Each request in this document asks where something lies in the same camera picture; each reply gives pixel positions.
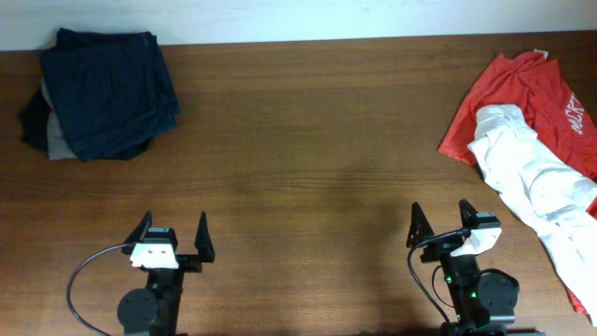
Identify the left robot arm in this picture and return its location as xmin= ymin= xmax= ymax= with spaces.
xmin=117 ymin=212 xmax=215 ymax=336

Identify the grey folded garment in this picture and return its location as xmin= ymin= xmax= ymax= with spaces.
xmin=41 ymin=79 xmax=77 ymax=161

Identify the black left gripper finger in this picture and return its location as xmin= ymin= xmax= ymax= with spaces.
xmin=194 ymin=212 xmax=215 ymax=263
xmin=121 ymin=211 xmax=152 ymax=255

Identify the black folded garment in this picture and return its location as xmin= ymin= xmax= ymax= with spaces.
xmin=19 ymin=88 xmax=51 ymax=152

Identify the red t-shirt white lettering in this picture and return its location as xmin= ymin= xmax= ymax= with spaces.
xmin=438 ymin=49 xmax=596 ymax=315

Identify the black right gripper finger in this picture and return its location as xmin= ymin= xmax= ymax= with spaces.
xmin=406 ymin=202 xmax=435 ymax=248
xmin=459 ymin=199 xmax=478 ymax=228

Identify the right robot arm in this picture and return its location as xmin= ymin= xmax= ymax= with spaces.
xmin=406 ymin=199 xmax=541 ymax=336

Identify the dark navy folded garment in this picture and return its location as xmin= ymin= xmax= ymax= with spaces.
xmin=40 ymin=28 xmax=181 ymax=161

